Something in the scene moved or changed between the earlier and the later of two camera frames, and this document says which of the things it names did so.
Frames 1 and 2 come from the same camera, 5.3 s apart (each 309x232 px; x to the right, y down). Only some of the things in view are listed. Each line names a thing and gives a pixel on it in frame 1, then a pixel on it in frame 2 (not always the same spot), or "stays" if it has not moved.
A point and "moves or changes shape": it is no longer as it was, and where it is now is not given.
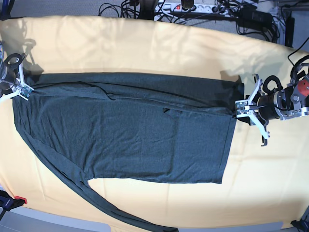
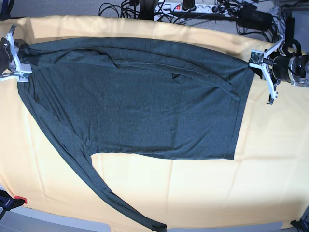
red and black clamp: (7, 202) stays
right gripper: (267, 100) → (275, 66)
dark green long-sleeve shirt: (121, 127) moves or changes shape
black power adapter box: (248, 15) stays
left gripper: (12, 83) → (11, 67)
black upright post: (289, 31) stays
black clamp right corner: (302, 225) stays
